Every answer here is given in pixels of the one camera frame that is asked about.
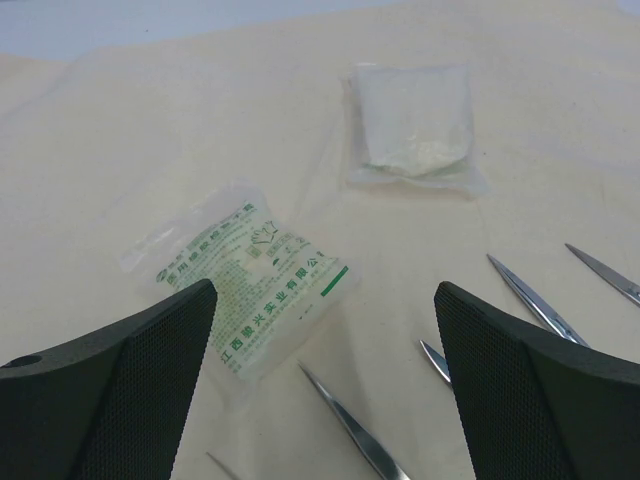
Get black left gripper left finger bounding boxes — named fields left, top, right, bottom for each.
left=1, top=279, right=217, bottom=479

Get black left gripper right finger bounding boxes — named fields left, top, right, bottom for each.
left=434, top=281, right=639, bottom=479

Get steel tweezers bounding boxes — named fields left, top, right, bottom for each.
left=206, top=452, right=240, bottom=480
left=298, top=362, right=410, bottom=480

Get black tipped surgical scissors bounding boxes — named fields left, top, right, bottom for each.
left=487, top=254, right=589, bottom=348

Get steel surgical scissors middle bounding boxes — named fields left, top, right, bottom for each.
left=565, top=243, right=640, bottom=306

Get green printed glove packet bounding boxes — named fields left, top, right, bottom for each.
left=120, top=182, right=359, bottom=397

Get beige cloth mat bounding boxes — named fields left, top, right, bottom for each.
left=1, top=1, right=639, bottom=479

